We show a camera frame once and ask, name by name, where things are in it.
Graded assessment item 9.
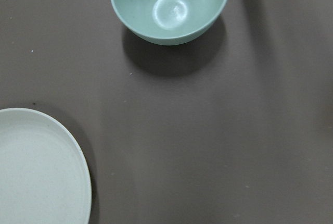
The round cream plate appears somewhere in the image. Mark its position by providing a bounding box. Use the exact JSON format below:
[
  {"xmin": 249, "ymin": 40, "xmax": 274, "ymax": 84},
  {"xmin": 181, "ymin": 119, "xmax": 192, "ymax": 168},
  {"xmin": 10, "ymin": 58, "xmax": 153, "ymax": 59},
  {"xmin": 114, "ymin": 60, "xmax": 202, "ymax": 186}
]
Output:
[{"xmin": 1, "ymin": 108, "xmax": 92, "ymax": 223}]

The mint green bowl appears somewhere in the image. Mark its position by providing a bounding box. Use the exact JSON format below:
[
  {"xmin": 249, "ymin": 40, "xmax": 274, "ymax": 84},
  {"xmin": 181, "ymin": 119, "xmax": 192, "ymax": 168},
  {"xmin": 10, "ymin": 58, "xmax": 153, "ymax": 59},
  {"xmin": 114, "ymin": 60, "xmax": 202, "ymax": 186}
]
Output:
[{"xmin": 111, "ymin": 0, "xmax": 227, "ymax": 46}]

